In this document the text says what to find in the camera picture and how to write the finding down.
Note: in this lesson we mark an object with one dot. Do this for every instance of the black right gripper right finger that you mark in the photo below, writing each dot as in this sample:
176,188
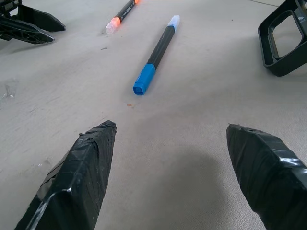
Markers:
268,172

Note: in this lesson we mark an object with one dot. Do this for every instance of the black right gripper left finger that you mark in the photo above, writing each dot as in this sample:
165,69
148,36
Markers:
76,177

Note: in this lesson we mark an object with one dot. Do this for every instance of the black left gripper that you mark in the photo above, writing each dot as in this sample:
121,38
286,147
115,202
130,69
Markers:
9,7

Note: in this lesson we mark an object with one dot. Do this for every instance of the orange capped black marker pen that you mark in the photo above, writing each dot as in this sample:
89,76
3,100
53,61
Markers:
123,14

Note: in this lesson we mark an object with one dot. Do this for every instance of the blue capped black marker pen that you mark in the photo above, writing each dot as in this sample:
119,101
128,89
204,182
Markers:
153,57

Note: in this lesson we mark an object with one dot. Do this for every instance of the black plastic holder frame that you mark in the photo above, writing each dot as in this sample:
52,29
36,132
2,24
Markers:
283,40

